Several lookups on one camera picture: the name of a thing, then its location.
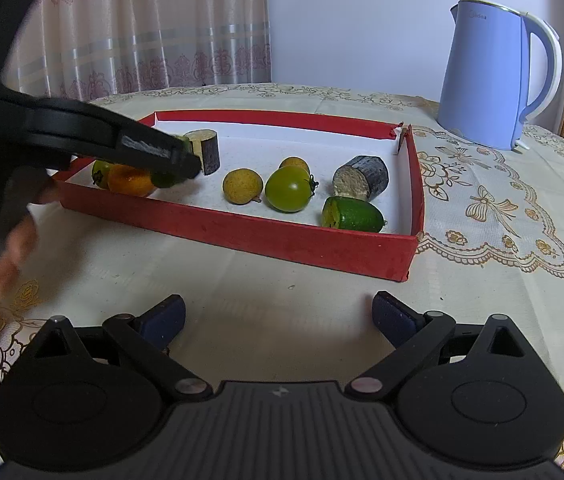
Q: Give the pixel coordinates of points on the shallow red cardboard box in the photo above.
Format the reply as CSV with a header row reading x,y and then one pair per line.
x,y
262,232

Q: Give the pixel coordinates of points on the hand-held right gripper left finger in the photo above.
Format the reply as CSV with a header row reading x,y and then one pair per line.
x,y
162,317

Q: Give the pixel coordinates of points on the small green tomato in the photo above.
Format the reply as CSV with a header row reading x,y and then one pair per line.
x,y
101,174

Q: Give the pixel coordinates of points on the pink floral curtain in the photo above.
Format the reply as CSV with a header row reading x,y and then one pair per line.
x,y
162,25

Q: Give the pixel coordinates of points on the light blue electric kettle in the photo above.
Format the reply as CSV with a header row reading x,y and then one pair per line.
x,y
482,85

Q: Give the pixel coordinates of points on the small yellow lemon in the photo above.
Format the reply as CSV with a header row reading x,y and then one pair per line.
x,y
294,163
242,186

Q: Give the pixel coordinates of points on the large green tomato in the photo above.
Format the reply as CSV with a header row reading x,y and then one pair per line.
x,y
289,190

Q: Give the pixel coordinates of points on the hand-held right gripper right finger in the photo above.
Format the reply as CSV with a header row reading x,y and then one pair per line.
x,y
394,317

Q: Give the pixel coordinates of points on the green cucumber end piece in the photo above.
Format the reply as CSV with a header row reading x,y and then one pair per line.
x,y
357,215

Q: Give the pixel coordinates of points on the orange tangerine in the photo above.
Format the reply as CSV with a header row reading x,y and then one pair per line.
x,y
129,182

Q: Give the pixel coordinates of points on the cut green cucumber cylinder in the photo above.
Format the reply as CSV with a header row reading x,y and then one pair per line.
x,y
164,180

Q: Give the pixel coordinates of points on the person's left hand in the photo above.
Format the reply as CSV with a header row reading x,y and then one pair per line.
x,y
17,250

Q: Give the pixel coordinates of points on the eggplant piece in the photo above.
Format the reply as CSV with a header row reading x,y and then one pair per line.
x,y
209,152
367,172

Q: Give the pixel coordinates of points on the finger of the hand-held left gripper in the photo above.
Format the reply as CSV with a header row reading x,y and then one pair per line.
x,y
162,155

